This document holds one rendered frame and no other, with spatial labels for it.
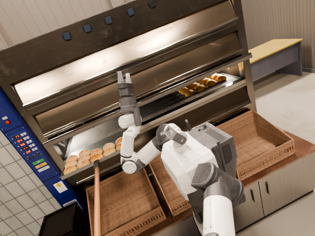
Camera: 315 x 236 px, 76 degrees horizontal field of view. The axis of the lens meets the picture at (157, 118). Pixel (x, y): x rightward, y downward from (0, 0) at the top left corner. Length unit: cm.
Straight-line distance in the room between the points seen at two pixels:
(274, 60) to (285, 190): 287
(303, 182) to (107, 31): 209
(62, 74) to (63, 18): 403
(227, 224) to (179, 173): 29
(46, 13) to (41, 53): 405
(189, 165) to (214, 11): 137
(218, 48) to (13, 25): 481
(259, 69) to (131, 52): 310
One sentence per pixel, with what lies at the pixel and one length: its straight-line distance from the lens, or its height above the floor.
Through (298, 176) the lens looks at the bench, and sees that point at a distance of 220.
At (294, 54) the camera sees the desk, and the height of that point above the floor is 49.
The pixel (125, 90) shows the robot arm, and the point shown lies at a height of 168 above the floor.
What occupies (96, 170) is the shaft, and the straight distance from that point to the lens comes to 145.
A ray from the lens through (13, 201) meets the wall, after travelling 221.
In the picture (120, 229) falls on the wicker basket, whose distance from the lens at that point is 171.
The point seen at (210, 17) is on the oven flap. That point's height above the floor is 180.
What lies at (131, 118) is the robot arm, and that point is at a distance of 107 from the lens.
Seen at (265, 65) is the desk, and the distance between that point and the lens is 439.
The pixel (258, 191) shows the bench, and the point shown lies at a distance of 197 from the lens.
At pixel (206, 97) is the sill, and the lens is 193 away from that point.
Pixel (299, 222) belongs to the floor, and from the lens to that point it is 236.
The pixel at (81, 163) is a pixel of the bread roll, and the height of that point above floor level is 123.
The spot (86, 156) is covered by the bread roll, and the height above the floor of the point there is 122.
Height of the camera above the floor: 194
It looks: 25 degrees down
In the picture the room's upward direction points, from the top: 21 degrees counter-clockwise
